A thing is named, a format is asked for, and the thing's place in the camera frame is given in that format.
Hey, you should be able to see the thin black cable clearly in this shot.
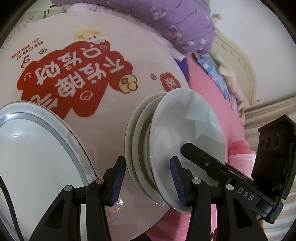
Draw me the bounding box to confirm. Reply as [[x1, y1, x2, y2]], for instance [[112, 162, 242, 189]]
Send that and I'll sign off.
[[0, 175, 25, 241]]

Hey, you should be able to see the small shallow white bowl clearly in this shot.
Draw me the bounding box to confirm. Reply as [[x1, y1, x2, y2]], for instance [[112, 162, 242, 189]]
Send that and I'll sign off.
[[148, 88, 226, 214]]

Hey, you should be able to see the cream carved headboard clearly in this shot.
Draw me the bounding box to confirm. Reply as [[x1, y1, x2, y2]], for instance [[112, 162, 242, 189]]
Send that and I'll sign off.
[[209, 13, 263, 109]]

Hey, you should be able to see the large white grey-banded bowl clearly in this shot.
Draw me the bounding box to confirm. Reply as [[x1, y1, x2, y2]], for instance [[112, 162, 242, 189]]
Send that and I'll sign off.
[[125, 93, 167, 205]]

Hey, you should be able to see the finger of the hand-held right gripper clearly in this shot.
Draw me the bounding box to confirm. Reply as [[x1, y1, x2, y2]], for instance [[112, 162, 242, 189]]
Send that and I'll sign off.
[[181, 142, 232, 187]]

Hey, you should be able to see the small white footed bowl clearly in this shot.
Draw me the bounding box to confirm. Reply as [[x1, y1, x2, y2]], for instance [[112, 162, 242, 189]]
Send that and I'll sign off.
[[133, 96, 163, 202]]

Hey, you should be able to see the blue printed pillow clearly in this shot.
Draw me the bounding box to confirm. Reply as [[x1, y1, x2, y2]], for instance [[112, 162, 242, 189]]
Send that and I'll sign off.
[[194, 52, 229, 100]]

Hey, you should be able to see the white plate with grey band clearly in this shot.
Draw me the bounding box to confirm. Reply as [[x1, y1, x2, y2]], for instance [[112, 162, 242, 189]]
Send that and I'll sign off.
[[0, 101, 97, 241]]

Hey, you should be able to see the purple floral quilt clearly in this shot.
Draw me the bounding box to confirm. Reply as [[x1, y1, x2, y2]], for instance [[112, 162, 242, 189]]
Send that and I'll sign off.
[[50, 0, 216, 55]]

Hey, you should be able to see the round pink printed table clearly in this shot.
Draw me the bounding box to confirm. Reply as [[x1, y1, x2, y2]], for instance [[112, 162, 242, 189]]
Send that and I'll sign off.
[[0, 13, 190, 241]]

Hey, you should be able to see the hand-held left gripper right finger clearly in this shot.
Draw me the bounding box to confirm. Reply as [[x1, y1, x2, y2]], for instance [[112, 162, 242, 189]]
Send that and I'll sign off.
[[169, 156, 266, 241]]

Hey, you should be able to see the pink bed sheet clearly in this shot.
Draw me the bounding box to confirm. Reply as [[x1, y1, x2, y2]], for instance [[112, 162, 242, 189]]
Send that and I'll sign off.
[[148, 53, 258, 241]]

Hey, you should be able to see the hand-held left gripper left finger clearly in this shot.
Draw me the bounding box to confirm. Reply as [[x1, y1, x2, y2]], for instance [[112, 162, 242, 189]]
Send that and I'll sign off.
[[29, 155, 127, 241]]

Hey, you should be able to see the white and pink plush toy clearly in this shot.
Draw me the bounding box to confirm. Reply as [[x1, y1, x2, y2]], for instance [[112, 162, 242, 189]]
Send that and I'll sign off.
[[211, 52, 250, 116]]

